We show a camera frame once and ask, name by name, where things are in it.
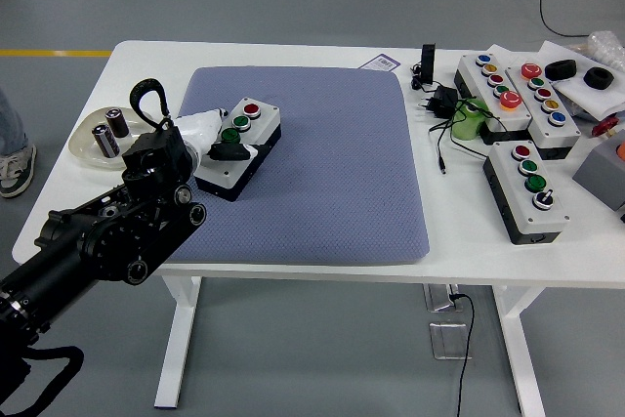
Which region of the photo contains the three-button grey control box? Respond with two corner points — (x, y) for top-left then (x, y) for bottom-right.
(193, 97), (283, 202)

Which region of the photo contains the five-button grey control box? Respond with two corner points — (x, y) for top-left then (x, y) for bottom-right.
(505, 63), (583, 161)
(453, 52), (533, 146)

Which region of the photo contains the green frog toy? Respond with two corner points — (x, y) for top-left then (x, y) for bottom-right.
(449, 98), (492, 142)

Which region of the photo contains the person's leg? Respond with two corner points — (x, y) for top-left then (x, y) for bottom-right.
(0, 89), (30, 157)

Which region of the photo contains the clear plastic bag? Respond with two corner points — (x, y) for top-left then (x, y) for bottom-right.
(568, 29), (625, 66)

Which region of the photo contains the black hanging power cable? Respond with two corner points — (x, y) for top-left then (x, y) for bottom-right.
(447, 293), (476, 417)

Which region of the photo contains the purple white label card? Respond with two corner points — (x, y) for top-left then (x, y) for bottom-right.
(361, 54), (400, 71)

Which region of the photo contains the person's shoe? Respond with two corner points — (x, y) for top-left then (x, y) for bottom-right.
(0, 143), (38, 199)

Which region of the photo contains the four-button grey control box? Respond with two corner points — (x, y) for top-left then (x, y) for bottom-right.
(481, 141), (571, 246)

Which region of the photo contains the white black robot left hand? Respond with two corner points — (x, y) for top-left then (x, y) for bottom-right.
(170, 106), (260, 164)

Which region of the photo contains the clear floor plate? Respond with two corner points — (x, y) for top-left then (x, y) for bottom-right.
(428, 321), (474, 361)
(423, 283), (463, 313)

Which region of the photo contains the black power adapter plug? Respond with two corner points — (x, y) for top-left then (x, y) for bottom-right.
(417, 85), (460, 119)

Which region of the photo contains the white foam sheet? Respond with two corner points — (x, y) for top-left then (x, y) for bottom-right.
(538, 39), (625, 121)

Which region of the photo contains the black adapter cord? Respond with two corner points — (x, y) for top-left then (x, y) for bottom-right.
(428, 97), (509, 175)

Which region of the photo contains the black upright stand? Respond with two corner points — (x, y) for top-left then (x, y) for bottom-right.
(408, 43), (438, 91)

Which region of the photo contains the dark cylindrical battery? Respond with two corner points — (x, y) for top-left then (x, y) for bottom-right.
(104, 107), (130, 139)
(91, 125), (120, 159)

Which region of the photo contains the beige shallow plate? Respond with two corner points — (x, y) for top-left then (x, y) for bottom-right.
(67, 106), (155, 172)

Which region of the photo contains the red mushroom button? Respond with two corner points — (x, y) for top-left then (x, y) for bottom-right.
(592, 116), (620, 139)

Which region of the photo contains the grey-blue quilted mat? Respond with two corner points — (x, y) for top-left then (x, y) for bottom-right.
(163, 64), (431, 267)

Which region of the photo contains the black foam ring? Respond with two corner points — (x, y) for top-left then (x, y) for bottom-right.
(584, 66), (613, 92)
(544, 59), (578, 82)

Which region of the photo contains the grey box orange button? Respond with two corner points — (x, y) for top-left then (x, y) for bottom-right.
(571, 129), (625, 213)

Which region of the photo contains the white table leg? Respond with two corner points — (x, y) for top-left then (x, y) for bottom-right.
(490, 285), (547, 417)
(153, 275), (204, 409)

